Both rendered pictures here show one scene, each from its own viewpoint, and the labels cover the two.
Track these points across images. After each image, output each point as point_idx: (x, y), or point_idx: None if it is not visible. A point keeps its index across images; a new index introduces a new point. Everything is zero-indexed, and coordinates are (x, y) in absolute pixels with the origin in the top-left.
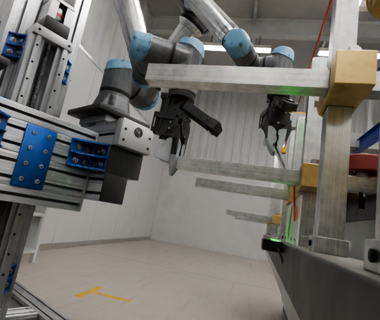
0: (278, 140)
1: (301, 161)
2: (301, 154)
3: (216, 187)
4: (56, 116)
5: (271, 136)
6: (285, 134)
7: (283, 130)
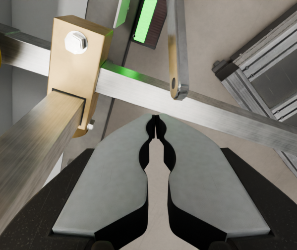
0: (137, 143)
1: (18, 139)
2: (1, 160)
3: (260, 115)
4: None
5: (192, 156)
6: (79, 180)
7: (97, 210)
